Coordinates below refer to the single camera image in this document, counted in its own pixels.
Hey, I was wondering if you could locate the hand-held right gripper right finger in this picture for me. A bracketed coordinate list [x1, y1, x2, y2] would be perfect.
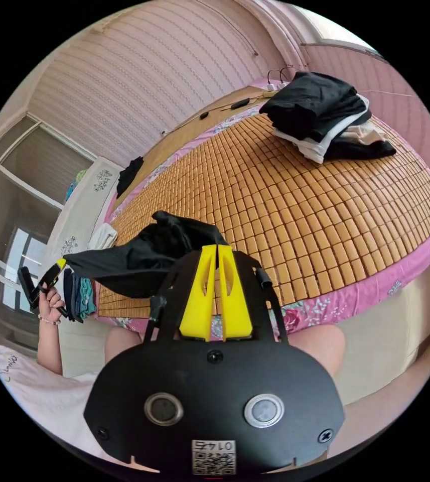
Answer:
[219, 244, 254, 342]

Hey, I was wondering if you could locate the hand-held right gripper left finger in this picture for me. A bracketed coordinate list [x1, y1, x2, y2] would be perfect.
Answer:
[179, 245, 218, 342]

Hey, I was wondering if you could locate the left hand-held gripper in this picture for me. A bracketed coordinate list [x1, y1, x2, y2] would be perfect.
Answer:
[29, 258, 69, 320]

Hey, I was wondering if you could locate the black short sleeve shirt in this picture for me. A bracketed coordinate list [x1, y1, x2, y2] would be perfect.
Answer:
[63, 210, 231, 299]

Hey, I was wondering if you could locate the person's left forearm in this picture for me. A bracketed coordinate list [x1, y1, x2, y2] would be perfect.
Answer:
[35, 317, 66, 377]

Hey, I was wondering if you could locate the person's left hand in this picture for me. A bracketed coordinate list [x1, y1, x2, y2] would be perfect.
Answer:
[38, 279, 67, 325]

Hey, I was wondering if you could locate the stack of blue folded clothes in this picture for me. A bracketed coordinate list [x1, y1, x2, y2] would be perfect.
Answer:
[62, 270, 98, 324]

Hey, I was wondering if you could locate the white folded cloth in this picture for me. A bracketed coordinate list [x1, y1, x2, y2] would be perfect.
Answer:
[88, 222, 119, 250]

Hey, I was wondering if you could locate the white cupboard with floral print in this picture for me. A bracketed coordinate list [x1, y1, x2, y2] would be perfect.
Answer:
[47, 157, 123, 264]

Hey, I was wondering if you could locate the glass sliding door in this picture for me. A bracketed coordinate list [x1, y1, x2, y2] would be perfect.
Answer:
[0, 114, 97, 339]

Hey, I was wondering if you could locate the bed with woven mat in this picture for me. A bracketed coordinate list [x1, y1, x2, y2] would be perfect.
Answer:
[96, 77, 430, 336]

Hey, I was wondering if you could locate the small black garment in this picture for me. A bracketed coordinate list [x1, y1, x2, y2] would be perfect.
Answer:
[115, 156, 145, 199]

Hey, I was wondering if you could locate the person's body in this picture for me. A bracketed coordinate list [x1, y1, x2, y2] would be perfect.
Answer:
[0, 323, 348, 464]

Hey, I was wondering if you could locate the pile of clothes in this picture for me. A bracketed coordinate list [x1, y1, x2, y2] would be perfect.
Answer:
[258, 70, 397, 165]

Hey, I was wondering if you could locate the white power strip with plugs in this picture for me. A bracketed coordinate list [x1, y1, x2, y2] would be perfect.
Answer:
[265, 67, 295, 92]

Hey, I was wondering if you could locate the window with white frame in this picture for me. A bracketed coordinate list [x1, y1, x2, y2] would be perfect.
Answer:
[299, 4, 387, 61]

